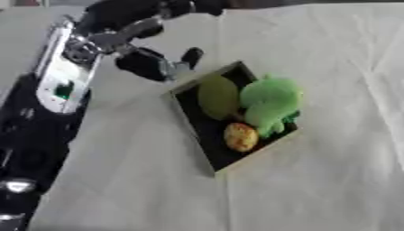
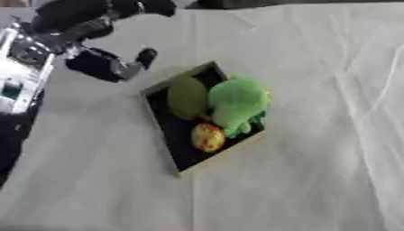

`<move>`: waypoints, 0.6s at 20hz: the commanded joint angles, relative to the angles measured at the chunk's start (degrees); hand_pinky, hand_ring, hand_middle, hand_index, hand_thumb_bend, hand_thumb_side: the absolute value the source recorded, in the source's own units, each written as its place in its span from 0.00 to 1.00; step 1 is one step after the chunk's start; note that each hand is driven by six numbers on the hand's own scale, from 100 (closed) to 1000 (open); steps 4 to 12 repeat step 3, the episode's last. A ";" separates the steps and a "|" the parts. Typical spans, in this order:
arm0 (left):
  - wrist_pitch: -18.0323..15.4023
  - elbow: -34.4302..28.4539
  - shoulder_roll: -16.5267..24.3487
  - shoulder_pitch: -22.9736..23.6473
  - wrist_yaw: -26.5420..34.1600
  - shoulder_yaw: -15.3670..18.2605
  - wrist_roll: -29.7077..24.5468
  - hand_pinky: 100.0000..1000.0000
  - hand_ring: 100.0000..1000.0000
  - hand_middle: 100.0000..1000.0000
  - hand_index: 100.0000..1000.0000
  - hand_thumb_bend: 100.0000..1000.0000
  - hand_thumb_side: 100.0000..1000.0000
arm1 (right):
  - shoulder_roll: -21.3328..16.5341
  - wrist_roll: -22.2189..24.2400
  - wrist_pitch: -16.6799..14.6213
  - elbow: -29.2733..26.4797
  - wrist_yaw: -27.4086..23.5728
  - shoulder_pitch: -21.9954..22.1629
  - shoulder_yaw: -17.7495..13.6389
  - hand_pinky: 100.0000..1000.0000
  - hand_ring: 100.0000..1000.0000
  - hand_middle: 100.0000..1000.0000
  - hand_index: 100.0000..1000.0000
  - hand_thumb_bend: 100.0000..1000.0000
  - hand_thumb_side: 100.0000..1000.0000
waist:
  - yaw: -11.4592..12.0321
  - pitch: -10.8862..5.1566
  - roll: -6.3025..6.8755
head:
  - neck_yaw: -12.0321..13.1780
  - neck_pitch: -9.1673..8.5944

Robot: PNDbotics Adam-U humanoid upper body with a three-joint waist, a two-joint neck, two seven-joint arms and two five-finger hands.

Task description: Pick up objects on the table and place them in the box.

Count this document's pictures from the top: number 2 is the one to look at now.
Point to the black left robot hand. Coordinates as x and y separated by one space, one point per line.
97 61

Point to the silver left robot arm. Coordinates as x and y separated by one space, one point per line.
23 70

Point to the tan box with black inside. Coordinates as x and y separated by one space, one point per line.
179 141

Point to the olive green toy fruit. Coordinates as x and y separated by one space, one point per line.
187 97

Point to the red and yellow toy fruit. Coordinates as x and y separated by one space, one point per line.
207 137

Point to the green soft toy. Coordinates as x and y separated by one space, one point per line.
237 102

